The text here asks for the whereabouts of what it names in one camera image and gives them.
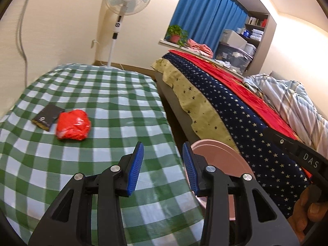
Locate green checked tablecloth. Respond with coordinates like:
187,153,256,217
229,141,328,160
0,63,205,246

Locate grey bed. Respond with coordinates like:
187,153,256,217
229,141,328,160
151,50,328,218

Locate grey bookshelf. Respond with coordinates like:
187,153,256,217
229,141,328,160
242,11,277,75

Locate striped plaid duvet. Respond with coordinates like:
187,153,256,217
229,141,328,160
243,74,328,159

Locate red blanket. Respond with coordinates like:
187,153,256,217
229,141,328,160
169,50,315,177

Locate potted green plant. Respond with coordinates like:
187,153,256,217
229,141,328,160
165,25,189,47

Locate person's right hand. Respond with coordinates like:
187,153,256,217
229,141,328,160
287,184,328,237

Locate grey wall cable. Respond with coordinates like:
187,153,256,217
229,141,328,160
15,0,36,88

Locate blue curtain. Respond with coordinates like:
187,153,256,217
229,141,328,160
169,0,249,57

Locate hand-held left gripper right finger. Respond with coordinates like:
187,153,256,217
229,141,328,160
182,141,300,246

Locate black flat packet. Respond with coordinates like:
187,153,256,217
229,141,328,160
32,104,65,132

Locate red plastic bag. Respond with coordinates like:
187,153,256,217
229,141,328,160
56,109,92,141

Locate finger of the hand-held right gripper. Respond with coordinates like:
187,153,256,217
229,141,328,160
263,128,296,157

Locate navy star bedsheet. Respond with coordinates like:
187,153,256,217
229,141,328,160
163,52,312,217

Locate pink plastic basin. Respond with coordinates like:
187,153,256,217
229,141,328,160
191,140,254,221

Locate dark clear storage box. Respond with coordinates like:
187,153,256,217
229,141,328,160
214,42,253,73

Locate yellow star cloth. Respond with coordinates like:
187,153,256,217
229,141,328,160
151,58,237,149

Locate pink clothes pile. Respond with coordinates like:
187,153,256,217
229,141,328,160
187,38,214,57

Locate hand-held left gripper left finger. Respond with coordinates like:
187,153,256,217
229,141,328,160
28,141,144,246

